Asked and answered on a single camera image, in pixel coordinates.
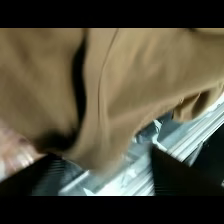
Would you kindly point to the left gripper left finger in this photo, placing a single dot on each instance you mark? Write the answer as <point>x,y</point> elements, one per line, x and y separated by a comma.
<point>30,180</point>

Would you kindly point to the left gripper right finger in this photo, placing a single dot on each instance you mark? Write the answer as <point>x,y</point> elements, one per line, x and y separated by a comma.
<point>180,176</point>

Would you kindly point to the brown T-shirt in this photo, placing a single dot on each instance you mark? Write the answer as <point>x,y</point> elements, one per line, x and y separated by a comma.
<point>133,83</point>

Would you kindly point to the silver frame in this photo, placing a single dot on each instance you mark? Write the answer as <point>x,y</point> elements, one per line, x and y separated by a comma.
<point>186,140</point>

